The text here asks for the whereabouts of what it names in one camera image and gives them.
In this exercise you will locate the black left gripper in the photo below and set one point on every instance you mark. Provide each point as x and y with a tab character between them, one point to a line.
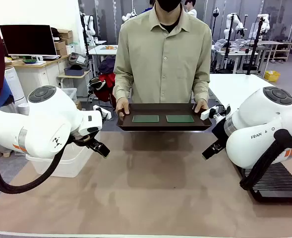
91	143

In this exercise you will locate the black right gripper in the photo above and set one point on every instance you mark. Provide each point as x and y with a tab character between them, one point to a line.
220	147

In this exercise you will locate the green perforated PCB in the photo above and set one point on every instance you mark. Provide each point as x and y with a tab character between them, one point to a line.
145	118
180	118

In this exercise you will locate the dark brown plastic tray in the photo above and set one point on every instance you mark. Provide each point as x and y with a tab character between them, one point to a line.
160	111

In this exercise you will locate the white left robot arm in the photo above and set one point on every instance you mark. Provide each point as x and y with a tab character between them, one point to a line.
49	116

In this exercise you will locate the person's left forearm beige sleeve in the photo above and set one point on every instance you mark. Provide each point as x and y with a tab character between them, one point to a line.
201	86

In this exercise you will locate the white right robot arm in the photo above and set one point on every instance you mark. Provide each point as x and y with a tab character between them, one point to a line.
254	124

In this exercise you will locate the small white robot arm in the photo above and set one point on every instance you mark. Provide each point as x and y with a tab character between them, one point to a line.
91	26
228	27
264	21

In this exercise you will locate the person's right forearm beige sleeve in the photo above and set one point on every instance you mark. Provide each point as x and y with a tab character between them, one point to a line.
122	86

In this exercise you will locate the person's left hand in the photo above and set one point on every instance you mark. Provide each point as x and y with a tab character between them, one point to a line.
201	105

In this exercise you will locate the person's right hand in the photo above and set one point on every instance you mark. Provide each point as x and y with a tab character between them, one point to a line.
122	104

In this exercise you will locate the clear plastic box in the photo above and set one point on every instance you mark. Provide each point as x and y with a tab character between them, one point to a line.
69	166

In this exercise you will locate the large cardboard box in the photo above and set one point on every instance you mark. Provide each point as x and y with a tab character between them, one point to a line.
78	105

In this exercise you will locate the red and black backpack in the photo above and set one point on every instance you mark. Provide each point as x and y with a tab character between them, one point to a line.
104	86

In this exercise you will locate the large white table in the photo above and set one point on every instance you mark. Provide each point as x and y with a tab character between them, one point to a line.
235	84

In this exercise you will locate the black slotted PCB rack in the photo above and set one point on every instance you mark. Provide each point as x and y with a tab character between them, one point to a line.
279	183

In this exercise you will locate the grey plastic bin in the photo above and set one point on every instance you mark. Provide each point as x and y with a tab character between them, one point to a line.
74	72

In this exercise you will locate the dark purple jacket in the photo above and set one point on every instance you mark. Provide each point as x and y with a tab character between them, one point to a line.
107	65

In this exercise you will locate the small white round canister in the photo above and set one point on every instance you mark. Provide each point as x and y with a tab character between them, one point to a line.
23	109

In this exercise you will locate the tilted box of parts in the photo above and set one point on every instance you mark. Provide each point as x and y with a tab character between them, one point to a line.
78	59

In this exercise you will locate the white desk with wooden top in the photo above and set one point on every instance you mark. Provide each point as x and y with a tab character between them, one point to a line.
39	77

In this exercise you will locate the white workbench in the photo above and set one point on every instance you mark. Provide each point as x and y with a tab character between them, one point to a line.
103	50

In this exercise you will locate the yellow plastic crate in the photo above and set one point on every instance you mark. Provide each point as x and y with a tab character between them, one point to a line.
272	76

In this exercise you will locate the person's torso beige shirt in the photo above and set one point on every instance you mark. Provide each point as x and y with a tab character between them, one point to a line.
163	62

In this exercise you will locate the white air purifier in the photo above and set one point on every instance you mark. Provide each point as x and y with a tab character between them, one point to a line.
15	84

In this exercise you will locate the small cardboard box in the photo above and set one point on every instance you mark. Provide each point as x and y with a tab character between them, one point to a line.
60	45
65	34

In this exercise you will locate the green bowl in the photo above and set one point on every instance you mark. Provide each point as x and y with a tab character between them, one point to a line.
29	60

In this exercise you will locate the black tripod stand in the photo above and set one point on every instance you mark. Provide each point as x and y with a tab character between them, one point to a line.
256	47

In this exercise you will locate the wooden shelf workbench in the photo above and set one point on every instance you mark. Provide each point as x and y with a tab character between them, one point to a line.
272	47

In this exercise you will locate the black computer monitor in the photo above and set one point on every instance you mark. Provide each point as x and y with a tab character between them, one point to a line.
28	39

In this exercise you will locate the black face mask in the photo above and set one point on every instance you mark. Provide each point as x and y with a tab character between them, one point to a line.
169	5

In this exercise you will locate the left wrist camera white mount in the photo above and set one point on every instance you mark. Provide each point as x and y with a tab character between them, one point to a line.
106	115

